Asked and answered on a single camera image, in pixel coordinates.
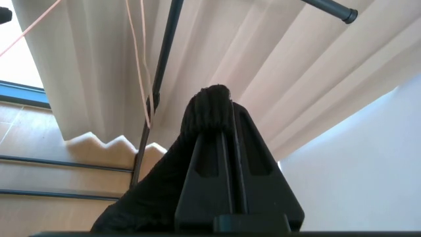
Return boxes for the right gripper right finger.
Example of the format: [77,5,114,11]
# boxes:
[232,101,305,233]

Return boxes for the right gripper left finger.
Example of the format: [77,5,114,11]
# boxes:
[174,130,235,233]

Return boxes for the black shorts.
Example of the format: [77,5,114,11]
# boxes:
[90,84,233,233]

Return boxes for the black clothes rack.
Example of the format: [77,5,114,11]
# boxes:
[0,0,359,201]

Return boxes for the beige curtain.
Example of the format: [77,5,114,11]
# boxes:
[11,0,421,162]

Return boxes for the window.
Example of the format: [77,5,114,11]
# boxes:
[0,0,52,109]

